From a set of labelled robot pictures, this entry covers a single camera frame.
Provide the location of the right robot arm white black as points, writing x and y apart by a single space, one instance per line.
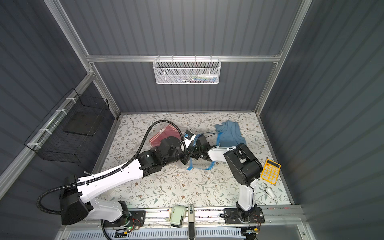
244 166

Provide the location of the clear vacuum bag blue zipper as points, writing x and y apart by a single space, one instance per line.
148 161

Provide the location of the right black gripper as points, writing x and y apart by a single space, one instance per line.
199 150

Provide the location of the red garment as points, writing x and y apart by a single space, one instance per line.
163 135

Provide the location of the pale green box on rail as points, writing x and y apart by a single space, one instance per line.
176 215

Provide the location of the white glue bottle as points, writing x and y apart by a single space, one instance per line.
209 77

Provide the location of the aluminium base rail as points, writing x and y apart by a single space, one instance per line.
209 225

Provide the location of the black handle on rail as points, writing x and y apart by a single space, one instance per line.
191 223

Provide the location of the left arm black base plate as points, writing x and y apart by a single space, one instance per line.
131 219

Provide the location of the yellow calculator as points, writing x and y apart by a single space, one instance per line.
271 172

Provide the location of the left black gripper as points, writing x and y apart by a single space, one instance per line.
185 156

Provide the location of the black wire wall basket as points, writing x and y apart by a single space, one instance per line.
66 136

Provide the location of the small white object on table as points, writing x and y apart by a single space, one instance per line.
270 193

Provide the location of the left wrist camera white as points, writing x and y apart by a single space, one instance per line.
189 138

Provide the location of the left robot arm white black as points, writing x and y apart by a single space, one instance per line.
80 203

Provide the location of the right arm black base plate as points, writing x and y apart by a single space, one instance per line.
254 216

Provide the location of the white wire wall basket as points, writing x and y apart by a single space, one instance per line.
185 72

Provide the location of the blue tank top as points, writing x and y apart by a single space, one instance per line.
229 134

